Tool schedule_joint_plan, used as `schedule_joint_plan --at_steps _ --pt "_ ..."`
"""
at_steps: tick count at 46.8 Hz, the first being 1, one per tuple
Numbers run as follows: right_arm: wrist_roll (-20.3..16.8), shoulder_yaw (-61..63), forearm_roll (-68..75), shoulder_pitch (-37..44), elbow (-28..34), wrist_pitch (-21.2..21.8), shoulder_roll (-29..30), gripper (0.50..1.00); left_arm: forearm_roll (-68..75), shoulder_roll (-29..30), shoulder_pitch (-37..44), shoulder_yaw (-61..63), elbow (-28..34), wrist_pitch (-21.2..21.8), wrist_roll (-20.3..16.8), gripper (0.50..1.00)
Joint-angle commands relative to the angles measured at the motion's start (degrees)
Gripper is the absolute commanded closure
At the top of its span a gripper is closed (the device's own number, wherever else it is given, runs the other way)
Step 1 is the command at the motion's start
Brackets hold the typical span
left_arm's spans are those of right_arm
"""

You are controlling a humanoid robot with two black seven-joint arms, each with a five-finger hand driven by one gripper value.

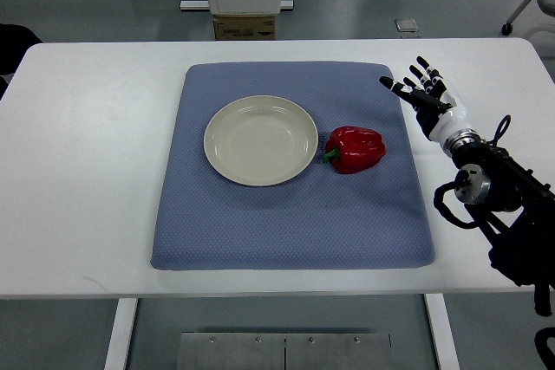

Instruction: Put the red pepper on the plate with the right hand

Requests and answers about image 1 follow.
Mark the cream round plate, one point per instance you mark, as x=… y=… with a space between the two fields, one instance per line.
x=260 y=140

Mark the cardboard box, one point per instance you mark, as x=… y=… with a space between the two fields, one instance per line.
x=244 y=28

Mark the white left table leg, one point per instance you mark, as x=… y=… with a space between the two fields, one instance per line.
x=121 y=335

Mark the white right table leg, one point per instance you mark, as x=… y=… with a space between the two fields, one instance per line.
x=441 y=332

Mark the red bell pepper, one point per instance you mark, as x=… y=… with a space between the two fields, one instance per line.
x=354 y=149

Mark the white table leg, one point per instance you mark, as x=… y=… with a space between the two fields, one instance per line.
x=441 y=332
x=121 y=335

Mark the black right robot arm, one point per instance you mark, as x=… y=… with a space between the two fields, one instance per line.
x=513 y=210

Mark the blue quilted mat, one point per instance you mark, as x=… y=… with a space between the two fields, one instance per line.
x=375 y=219

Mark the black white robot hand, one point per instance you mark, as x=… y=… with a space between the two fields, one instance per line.
x=439 y=112

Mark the grey floor plate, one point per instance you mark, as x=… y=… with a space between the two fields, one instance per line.
x=406 y=25

